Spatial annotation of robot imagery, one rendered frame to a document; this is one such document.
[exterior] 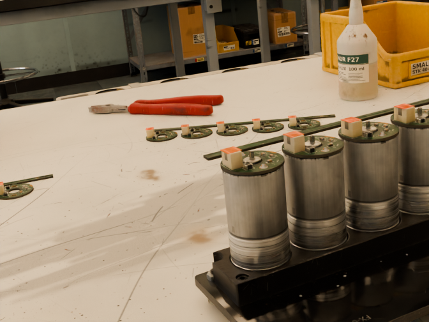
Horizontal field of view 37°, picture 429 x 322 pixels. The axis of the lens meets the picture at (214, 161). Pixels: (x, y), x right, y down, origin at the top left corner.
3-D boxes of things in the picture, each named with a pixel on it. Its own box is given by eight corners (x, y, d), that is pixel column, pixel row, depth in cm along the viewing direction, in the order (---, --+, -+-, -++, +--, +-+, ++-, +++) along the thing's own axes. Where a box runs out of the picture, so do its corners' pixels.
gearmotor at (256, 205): (303, 277, 26) (295, 159, 25) (250, 296, 25) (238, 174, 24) (272, 254, 28) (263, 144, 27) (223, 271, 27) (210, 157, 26)
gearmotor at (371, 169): (411, 239, 28) (410, 128, 27) (366, 255, 27) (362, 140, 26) (375, 220, 30) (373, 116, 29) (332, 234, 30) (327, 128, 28)
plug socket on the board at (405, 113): (420, 120, 28) (420, 105, 28) (404, 124, 28) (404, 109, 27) (407, 116, 29) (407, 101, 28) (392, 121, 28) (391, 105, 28)
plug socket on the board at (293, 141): (311, 149, 26) (309, 133, 25) (292, 154, 25) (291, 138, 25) (300, 144, 26) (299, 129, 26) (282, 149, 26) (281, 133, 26)
